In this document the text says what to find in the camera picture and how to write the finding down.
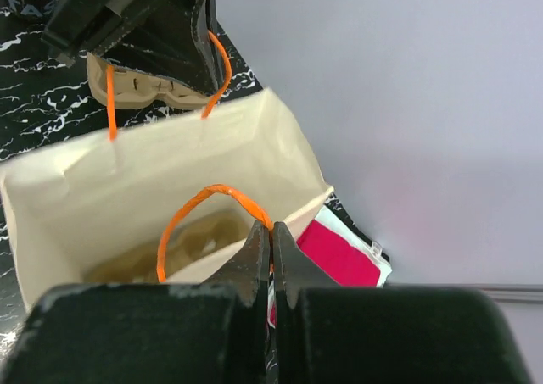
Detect brown pulp cup carrier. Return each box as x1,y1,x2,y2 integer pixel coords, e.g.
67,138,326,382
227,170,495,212
87,53,211,110
84,210,250,284

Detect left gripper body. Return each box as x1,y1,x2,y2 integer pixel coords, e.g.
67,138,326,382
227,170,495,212
42,0,221,96

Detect black marble pattern mat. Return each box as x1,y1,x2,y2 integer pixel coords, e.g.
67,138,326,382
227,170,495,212
0,0,391,384

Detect red cloth napkin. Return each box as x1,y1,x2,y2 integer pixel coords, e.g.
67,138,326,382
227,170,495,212
266,218,381,328

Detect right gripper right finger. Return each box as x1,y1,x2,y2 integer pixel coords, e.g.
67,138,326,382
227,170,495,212
271,222,339,383

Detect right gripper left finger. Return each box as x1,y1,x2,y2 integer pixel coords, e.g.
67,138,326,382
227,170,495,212
205,220,271,383

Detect beige paper takeout bag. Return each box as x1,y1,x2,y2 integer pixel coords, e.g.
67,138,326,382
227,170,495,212
1,88,333,309

